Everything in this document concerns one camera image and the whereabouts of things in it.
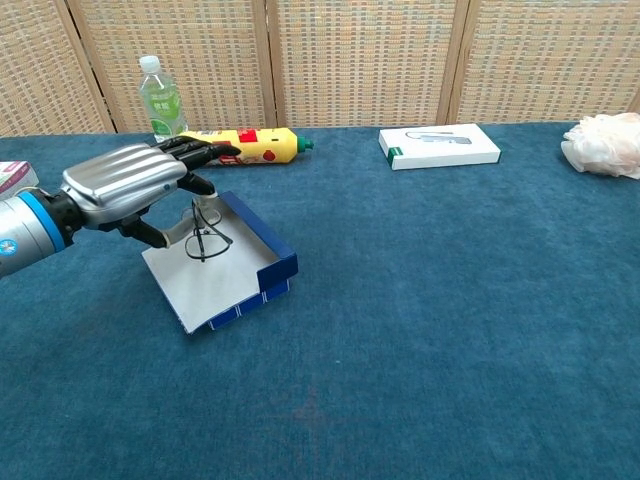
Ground teal table cloth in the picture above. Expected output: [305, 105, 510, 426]
[0, 121, 640, 480]

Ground white flat product box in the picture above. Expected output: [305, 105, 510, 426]
[377, 123, 502, 172]

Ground blue glasses box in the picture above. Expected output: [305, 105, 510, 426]
[141, 190, 299, 335]

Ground clear bottle with green label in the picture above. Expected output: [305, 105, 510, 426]
[138, 55, 189, 145]

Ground woven bamboo folding screen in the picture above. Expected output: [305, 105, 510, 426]
[0, 0, 640, 136]

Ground crumpled white bag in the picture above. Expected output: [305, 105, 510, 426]
[560, 112, 640, 180]

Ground pink floral carton box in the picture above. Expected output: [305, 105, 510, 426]
[0, 160, 39, 202]

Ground yellow bottle with green cap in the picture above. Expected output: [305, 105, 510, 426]
[180, 127, 316, 167]

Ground black-framed eyeglasses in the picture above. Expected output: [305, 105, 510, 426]
[182, 197, 235, 264]

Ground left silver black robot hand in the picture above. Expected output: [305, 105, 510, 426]
[59, 134, 242, 250]

